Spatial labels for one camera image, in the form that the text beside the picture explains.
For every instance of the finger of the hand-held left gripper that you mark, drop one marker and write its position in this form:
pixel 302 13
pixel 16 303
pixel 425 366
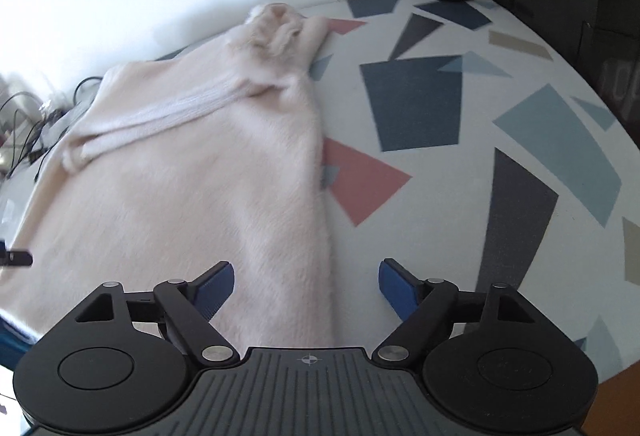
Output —
pixel 17 259

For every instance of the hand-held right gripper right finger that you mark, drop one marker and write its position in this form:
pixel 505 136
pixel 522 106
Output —
pixel 396 288

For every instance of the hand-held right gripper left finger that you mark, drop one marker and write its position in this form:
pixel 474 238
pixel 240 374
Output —
pixel 215 290

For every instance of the cream fleece sweater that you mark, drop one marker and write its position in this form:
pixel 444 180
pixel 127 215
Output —
pixel 200 191

